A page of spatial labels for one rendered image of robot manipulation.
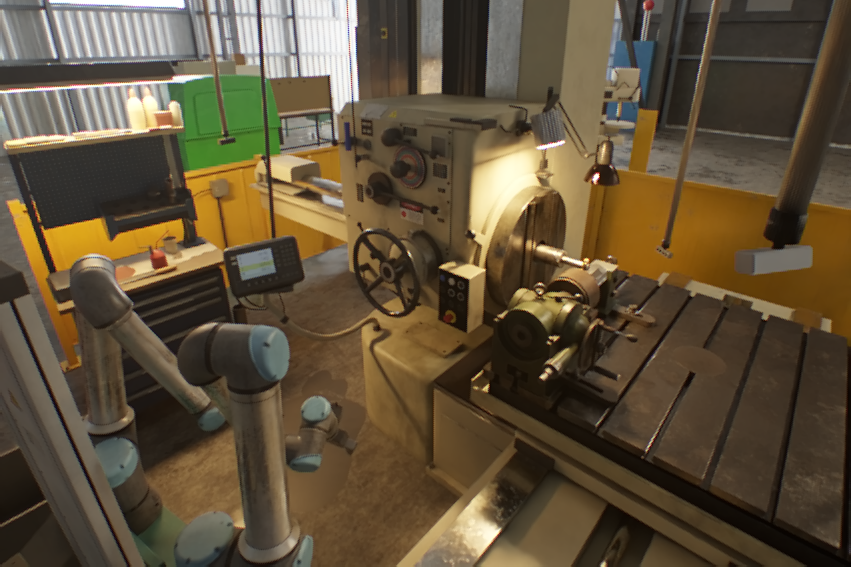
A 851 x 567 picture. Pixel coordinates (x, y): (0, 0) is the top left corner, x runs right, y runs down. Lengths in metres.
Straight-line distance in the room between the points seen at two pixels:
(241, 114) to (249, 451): 4.75
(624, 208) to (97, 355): 3.60
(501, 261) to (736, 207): 2.37
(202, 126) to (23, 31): 9.35
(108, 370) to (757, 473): 1.99
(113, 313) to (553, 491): 1.51
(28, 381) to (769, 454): 1.90
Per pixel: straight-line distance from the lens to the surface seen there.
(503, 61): 2.33
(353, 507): 2.65
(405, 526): 2.57
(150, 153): 3.27
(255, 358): 1.03
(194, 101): 5.43
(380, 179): 1.98
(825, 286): 3.99
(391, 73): 2.84
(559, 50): 2.20
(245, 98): 5.65
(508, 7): 2.34
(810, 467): 1.85
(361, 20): 3.02
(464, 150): 1.68
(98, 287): 1.51
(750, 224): 3.89
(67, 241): 3.96
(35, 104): 14.45
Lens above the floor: 2.12
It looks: 24 degrees down
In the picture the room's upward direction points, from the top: straight up
